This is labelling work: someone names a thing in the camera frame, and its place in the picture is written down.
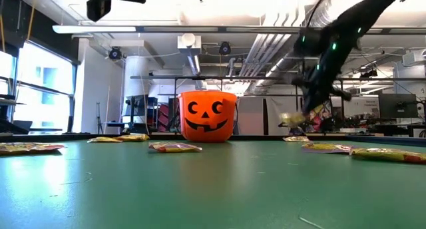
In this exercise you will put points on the black computer monitor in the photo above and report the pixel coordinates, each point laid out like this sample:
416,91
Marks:
397,106

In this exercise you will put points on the large black framed window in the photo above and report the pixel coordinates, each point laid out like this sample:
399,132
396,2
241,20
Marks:
43,72

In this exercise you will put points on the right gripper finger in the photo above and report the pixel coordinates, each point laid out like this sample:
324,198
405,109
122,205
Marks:
317,107
307,106

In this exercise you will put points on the orange pumpkin face bucket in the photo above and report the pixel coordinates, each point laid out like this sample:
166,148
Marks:
229,122

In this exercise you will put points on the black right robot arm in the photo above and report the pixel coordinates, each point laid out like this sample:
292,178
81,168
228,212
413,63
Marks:
359,16

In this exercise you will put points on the white partition panel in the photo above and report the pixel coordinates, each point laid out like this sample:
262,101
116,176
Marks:
253,116

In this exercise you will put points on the black pipe rack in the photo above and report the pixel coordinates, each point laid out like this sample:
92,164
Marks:
249,78

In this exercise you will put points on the silver ventilation duct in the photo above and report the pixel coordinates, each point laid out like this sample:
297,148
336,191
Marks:
279,66

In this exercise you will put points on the colourful patchwork wall hanging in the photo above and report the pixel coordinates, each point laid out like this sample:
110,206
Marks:
324,117

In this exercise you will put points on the white ceiling unit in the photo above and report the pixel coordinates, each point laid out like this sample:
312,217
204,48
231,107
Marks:
188,44

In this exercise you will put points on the white wall sign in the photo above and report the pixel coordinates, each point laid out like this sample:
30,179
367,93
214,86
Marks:
362,106

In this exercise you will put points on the round black ceiling camera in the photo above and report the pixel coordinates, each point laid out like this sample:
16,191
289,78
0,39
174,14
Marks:
114,52
224,48

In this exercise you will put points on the black ceiling spotlight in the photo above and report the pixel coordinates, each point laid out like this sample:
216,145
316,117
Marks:
367,73

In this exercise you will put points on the green table mat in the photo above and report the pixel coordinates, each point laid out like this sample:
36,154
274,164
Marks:
213,189

